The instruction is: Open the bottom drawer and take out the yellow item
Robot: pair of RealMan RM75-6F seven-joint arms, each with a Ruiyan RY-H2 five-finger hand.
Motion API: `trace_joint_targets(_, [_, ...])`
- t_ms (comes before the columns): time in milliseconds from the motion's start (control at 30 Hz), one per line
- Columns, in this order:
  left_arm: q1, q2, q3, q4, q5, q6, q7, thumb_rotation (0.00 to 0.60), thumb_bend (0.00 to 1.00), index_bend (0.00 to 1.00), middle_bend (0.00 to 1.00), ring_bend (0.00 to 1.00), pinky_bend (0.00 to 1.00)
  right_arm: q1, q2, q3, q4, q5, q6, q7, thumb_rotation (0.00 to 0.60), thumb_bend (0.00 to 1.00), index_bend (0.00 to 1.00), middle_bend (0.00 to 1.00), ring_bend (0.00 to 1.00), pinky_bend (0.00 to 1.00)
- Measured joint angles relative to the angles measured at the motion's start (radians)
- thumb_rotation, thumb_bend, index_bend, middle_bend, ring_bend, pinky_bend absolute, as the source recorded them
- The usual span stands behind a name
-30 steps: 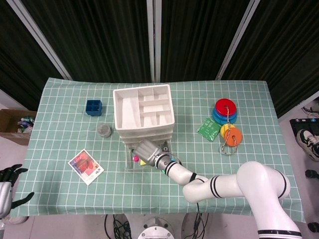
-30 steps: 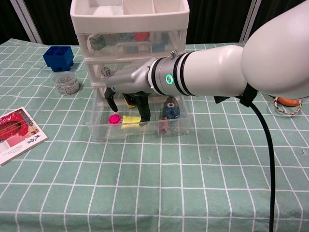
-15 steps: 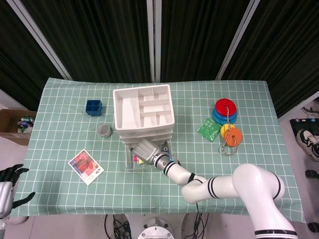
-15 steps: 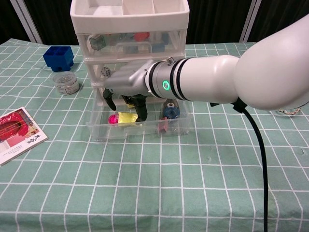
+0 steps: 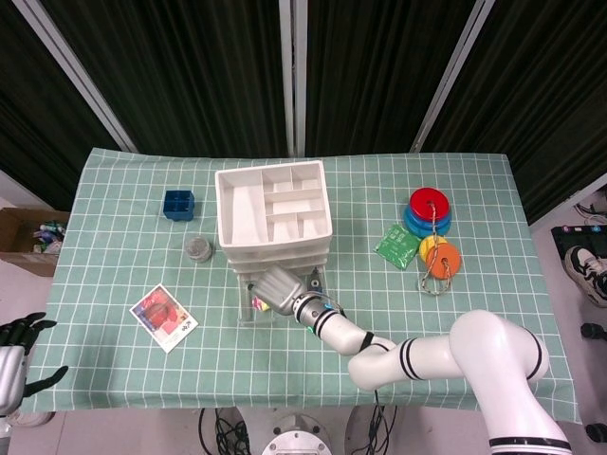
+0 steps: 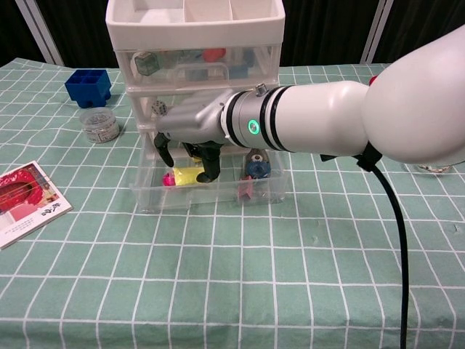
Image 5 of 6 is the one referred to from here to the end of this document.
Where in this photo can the black floor case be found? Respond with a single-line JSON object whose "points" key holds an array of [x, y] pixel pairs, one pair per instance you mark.
{"points": [[576, 237]]}

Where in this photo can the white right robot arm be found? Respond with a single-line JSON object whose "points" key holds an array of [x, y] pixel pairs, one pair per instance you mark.
{"points": [[493, 351]]}

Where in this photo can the white frame pole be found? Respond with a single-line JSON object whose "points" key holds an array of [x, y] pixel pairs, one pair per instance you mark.
{"points": [[293, 71], [453, 71], [76, 71]]}

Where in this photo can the green checked tablecloth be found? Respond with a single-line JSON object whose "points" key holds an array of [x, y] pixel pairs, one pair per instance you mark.
{"points": [[118, 265]]}

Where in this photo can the blue compartment box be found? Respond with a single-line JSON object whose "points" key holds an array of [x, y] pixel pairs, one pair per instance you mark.
{"points": [[179, 205]]}

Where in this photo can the black white sneaker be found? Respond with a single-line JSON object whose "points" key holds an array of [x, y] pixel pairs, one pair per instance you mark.
{"points": [[585, 272]]}

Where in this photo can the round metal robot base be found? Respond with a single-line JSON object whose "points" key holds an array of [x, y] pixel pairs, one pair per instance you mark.
{"points": [[298, 438]]}

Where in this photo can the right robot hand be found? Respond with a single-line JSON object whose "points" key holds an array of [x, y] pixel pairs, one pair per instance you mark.
{"points": [[280, 289]]}

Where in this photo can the red cover booklet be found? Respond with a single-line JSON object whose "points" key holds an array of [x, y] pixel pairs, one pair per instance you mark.
{"points": [[163, 317]]}

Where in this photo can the cardboard box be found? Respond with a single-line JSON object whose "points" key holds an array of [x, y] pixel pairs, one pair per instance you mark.
{"points": [[14, 256]]}

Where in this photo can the clear round pin jar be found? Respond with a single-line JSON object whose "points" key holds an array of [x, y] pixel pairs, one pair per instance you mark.
{"points": [[199, 249]]}

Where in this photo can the green tea packet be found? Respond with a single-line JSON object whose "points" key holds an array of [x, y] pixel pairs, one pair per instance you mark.
{"points": [[397, 246]]}

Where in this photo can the black pleated curtain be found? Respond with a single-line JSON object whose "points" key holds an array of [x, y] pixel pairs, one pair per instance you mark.
{"points": [[28, 109], [189, 71], [545, 95], [374, 71]]}

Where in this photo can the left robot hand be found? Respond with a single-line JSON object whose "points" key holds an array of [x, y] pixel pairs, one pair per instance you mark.
{"points": [[12, 360]]}

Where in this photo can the transparent drawer with yellow block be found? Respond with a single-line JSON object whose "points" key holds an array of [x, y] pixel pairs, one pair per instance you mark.
{"points": [[246, 315]]}

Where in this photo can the white plastic drawer organizer frame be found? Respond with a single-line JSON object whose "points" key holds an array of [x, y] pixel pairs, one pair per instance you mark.
{"points": [[246, 213]]}

